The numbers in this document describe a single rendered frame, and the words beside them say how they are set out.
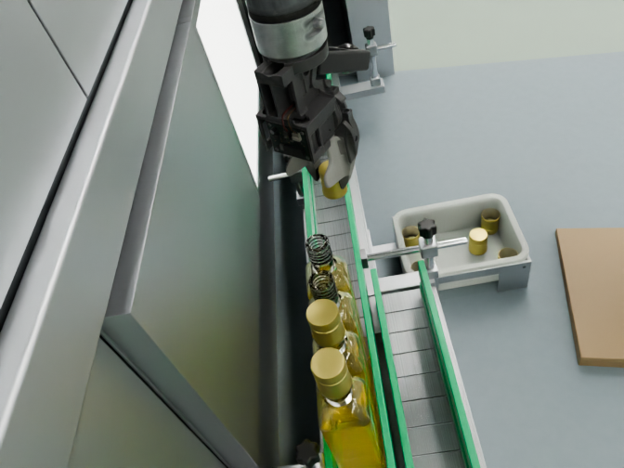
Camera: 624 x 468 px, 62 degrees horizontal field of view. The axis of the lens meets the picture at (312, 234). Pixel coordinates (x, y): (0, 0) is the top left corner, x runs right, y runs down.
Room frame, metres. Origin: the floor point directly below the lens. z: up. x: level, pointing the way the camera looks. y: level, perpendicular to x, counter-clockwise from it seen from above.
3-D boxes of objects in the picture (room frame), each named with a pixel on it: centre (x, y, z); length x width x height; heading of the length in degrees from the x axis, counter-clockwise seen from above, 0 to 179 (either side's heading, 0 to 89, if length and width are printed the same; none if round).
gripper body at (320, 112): (0.51, -0.03, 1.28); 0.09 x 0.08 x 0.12; 135
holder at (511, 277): (0.62, -0.24, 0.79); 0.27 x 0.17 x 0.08; 81
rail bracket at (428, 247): (0.52, -0.15, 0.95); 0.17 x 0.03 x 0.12; 81
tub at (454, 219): (0.61, -0.26, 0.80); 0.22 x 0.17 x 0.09; 81
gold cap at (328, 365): (0.25, 0.02, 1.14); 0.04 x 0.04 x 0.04
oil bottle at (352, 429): (0.25, 0.02, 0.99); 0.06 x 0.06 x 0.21; 80
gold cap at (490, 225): (0.66, -0.35, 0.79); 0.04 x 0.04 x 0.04
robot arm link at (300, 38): (0.52, -0.04, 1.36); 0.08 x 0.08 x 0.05
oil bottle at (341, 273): (0.42, 0.00, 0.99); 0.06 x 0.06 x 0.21; 82
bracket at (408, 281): (0.52, -0.13, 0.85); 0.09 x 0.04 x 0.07; 81
